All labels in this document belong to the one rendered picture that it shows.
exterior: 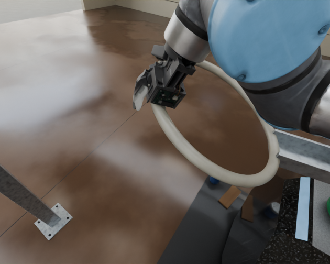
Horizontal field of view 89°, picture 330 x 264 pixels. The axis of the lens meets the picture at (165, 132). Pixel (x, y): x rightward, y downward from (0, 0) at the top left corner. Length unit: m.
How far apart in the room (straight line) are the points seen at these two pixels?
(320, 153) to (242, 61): 0.64
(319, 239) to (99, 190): 1.51
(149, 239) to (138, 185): 0.46
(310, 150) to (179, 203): 1.19
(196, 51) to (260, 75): 0.15
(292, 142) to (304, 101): 0.48
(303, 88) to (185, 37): 0.18
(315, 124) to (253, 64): 0.11
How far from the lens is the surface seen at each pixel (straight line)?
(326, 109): 0.25
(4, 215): 1.98
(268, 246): 0.98
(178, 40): 0.31
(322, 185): 1.12
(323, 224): 0.99
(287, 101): 0.26
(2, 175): 1.15
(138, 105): 0.43
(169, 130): 0.37
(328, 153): 0.79
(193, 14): 0.30
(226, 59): 0.18
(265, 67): 0.19
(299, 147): 0.75
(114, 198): 1.69
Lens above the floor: 1.55
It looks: 46 degrees down
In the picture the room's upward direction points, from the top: 8 degrees clockwise
